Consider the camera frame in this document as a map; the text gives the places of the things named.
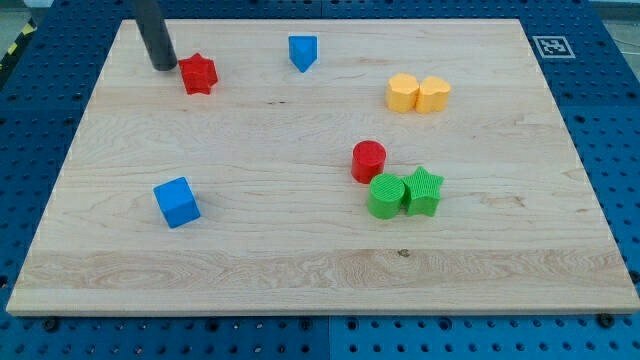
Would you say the red star block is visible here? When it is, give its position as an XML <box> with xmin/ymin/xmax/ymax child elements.
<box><xmin>178</xmin><ymin>53</ymin><xmax>218</xmax><ymax>95</ymax></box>

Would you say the black bolt right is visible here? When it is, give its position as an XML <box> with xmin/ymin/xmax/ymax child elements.
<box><xmin>597</xmin><ymin>313</ymin><xmax>615</xmax><ymax>329</ymax></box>

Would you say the green star block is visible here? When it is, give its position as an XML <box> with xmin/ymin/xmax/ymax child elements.
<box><xmin>402</xmin><ymin>166</ymin><xmax>444</xmax><ymax>217</ymax></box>

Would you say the white fiducial marker tag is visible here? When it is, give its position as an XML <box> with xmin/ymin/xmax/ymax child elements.
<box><xmin>533</xmin><ymin>35</ymin><xmax>575</xmax><ymax>59</ymax></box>

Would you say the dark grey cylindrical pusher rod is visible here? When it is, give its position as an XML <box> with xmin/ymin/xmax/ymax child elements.
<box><xmin>132</xmin><ymin>0</ymin><xmax>178</xmax><ymax>71</ymax></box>

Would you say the light wooden board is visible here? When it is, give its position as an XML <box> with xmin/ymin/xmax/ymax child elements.
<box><xmin>7</xmin><ymin>19</ymin><xmax>639</xmax><ymax>317</ymax></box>

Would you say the yellow hexagon block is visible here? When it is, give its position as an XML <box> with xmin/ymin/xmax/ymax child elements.
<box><xmin>385</xmin><ymin>73</ymin><xmax>420</xmax><ymax>113</ymax></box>

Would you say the blue cube block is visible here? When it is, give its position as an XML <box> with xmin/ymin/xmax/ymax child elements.
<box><xmin>153</xmin><ymin>177</ymin><xmax>201</xmax><ymax>228</ymax></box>

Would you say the black bolt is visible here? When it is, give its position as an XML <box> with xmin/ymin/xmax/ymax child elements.
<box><xmin>597</xmin><ymin>313</ymin><xmax>615</xmax><ymax>329</ymax></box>
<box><xmin>42</xmin><ymin>318</ymin><xmax>59</xmax><ymax>333</ymax></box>

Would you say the blue pentagon arrow block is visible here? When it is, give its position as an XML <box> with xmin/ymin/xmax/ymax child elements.
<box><xmin>288</xmin><ymin>35</ymin><xmax>318</xmax><ymax>73</ymax></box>

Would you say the green cylinder block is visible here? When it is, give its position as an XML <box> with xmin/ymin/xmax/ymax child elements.
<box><xmin>367</xmin><ymin>173</ymin><xmax>405</xmax><ymax>219</ymax></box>

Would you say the yellow heart block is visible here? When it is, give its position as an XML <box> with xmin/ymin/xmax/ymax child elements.
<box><xmin>415</xmin><ymin>76</ymin><xmax>451</xmax><ymax>114</ymax></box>

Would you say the red cylinder block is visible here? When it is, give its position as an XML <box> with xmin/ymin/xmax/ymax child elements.
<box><xmin>351</xmin><ymin>140</ymin><xmax>386</xmax><ymax>184</ymax></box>

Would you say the black bolt left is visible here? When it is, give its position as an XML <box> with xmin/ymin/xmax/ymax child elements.
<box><xmin>42</xmin><ymin>318</ymin><xmax>59</xmax><ymax>333</ymax></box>

